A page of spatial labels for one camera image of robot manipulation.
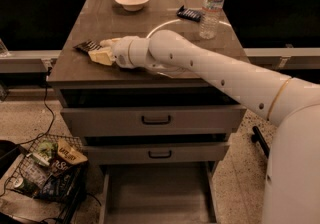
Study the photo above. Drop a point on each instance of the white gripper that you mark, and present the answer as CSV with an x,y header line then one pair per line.
x,y
120,52

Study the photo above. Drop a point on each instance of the black rxbar chocolate bar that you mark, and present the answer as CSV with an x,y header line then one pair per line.
x,y
87,46

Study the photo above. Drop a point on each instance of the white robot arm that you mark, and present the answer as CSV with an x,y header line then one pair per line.
x,y
292,187

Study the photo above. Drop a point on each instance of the grey top drawer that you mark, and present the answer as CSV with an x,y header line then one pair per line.
x,y
136,121

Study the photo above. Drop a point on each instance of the grey drawer cabinet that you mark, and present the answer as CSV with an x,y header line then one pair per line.
x,y
156,136

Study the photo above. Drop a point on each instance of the grey middle drawer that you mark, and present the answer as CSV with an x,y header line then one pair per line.
x,y
156,153

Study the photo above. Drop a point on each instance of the grey open bottom drawer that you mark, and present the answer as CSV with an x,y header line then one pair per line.
x,y
173,193

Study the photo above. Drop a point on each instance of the blue snack bar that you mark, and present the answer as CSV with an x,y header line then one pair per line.
x,y
189,14

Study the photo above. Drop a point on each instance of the brown chip bag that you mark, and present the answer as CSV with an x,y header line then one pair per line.
x,y
69,154

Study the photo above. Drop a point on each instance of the green snack bag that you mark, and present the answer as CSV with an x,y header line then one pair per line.
x,y
47,150

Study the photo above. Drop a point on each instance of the clear plastic water bottle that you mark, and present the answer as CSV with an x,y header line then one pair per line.
x,y
211,10

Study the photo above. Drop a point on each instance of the dark blue snack bag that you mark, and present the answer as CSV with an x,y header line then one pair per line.
x,y
57,189

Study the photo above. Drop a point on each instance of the green soda can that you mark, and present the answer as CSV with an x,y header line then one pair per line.
x,y
25,186

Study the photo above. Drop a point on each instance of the black wire basket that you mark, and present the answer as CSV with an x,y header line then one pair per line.
x,y
37,170

